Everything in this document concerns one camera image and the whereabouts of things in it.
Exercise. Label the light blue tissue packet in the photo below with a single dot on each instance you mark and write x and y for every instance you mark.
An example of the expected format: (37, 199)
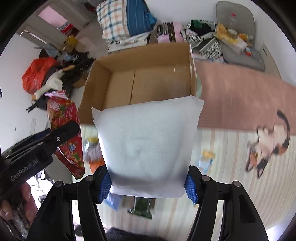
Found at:
(114, 201)

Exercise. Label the white soft packet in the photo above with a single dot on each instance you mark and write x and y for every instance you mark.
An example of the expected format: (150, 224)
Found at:
(147, 147)

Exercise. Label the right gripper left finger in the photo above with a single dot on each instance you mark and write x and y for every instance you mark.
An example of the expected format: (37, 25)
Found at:
(91, 191)

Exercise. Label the red floral bag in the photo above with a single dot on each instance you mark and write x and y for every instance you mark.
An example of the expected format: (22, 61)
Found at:
(64, 122)

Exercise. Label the white goose plush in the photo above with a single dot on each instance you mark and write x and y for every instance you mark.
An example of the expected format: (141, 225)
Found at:
(54, 82)

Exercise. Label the purple fleece sock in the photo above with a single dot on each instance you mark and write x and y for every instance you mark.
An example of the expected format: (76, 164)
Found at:
(93, 153)

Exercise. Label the green wipes packet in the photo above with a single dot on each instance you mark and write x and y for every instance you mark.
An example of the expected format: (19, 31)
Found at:
(141, 207)

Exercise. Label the black white patterned bag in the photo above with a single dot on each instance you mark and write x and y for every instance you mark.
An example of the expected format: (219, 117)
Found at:
(201, 35)

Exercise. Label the orange snack packet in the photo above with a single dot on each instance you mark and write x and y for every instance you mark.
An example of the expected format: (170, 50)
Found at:
(95, 164)

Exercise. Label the pink suitcase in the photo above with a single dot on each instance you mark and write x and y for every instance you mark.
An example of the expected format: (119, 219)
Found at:
(169, 32)

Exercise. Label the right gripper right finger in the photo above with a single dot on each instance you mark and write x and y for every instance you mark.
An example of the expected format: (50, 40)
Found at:
(203, 191)

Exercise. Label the clear plastic bottle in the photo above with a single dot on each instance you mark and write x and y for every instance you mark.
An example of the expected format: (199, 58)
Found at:
(232, 21)

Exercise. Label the left hand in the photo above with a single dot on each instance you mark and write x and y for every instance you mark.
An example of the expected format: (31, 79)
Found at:
(18, 213)

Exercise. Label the plaid and blue bedding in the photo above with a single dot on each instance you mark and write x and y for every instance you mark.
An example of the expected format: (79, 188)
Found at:
(125, 23)

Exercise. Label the red plastic bag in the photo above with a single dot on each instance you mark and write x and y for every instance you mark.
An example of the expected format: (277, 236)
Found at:
(34, 76)

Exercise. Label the cardboard box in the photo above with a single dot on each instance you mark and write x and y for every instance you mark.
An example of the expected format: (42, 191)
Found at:
(154, 72)

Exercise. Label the blue milk powder sachet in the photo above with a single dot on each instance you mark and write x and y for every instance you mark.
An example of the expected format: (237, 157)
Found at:
(206, 160)

